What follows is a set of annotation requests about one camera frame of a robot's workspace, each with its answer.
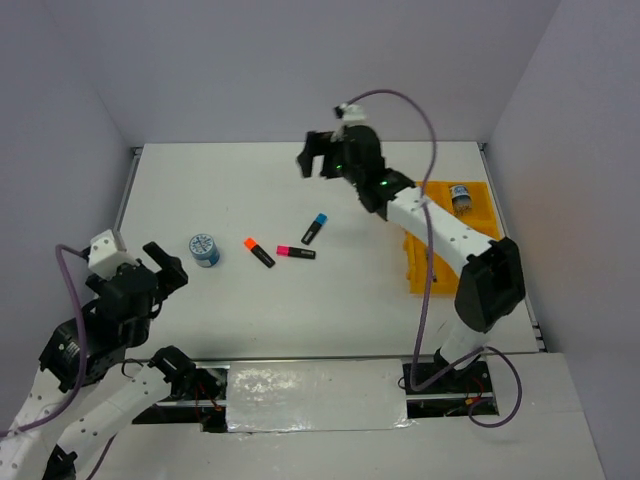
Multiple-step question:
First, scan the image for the blue paint jar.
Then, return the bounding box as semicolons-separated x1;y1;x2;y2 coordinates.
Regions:
449;184;473;216
188;233;220;268

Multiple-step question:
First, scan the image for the blue highlighter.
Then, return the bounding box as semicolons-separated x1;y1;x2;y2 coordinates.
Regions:
301;213;327;245

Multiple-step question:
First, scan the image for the pink highlighter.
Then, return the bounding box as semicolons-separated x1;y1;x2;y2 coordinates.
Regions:
276;245;316;260

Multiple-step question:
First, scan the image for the blue pen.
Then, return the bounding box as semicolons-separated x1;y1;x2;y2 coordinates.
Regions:
425;252;437;283

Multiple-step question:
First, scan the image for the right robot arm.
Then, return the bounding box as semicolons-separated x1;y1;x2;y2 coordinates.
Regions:
297;125;525;391

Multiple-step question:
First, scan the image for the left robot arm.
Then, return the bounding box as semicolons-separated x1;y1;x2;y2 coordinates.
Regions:
1;237;196;479

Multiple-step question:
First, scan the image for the orange highlighter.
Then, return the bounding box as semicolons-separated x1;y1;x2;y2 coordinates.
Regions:
244;238;275;268

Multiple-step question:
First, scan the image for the yellow compartment bin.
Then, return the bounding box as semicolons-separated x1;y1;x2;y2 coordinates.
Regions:
403;181;504;297

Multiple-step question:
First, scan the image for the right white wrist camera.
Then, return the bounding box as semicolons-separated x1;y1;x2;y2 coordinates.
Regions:
331;103;367;142

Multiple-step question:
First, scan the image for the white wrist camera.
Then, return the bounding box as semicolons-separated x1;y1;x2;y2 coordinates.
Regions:
331;103;367;142
87;229;128;280

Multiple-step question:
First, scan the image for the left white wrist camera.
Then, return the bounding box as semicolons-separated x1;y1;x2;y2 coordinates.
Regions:
87;229;128;280

